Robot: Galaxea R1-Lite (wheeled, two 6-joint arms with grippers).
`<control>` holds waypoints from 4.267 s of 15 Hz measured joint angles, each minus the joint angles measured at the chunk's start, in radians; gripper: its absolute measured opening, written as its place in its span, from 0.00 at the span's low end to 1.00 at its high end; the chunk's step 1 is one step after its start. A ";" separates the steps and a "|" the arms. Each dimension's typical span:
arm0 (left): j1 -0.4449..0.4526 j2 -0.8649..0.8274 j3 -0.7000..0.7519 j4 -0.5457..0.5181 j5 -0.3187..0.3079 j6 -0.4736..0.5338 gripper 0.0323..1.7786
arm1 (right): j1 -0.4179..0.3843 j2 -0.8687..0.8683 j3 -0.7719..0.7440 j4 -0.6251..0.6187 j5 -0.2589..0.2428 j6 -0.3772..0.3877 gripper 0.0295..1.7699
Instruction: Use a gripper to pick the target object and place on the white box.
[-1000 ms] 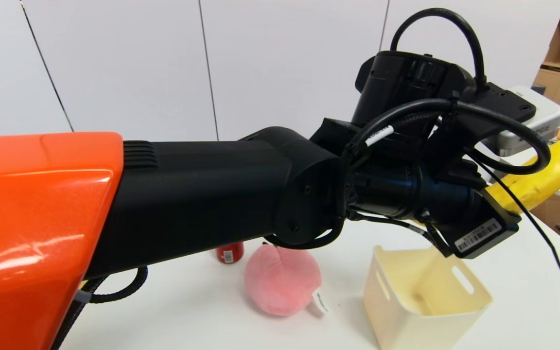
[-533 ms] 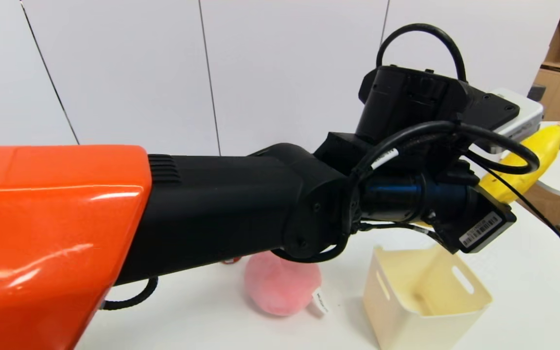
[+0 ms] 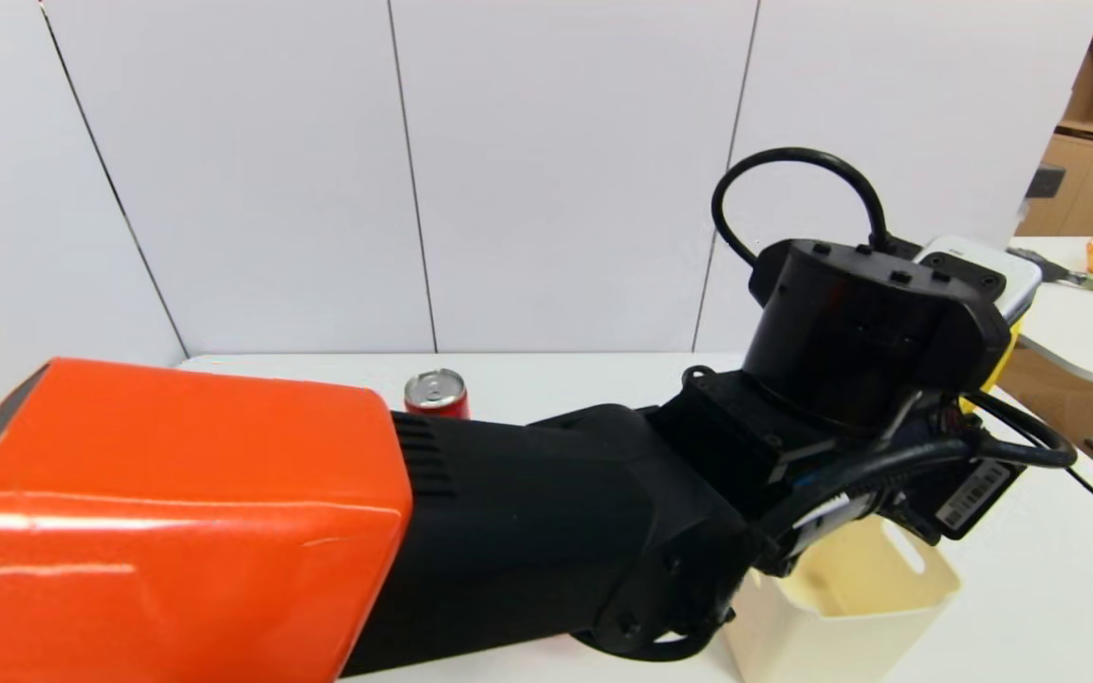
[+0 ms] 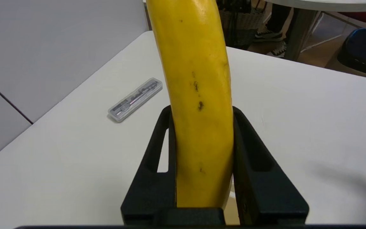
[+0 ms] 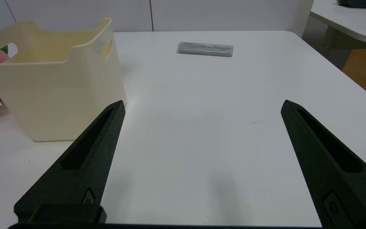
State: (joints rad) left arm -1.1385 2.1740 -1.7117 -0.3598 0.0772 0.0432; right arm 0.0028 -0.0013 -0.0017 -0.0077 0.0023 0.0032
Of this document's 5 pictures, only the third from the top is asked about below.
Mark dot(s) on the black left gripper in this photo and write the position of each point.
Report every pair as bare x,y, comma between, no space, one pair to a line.
976,497

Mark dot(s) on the cream white plastic box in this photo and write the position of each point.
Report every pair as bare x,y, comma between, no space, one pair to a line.
850,617

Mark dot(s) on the white side table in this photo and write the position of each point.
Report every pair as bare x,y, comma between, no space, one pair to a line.
1078,332

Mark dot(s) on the orange and black left arm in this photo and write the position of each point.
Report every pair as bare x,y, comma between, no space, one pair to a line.
176,522

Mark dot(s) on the red soda can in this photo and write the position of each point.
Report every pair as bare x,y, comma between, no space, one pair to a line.
435,394

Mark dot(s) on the silver white wrist camera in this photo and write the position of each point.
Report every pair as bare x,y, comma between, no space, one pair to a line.
983,266

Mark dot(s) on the yellow banana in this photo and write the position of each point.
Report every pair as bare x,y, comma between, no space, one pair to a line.
1002,360

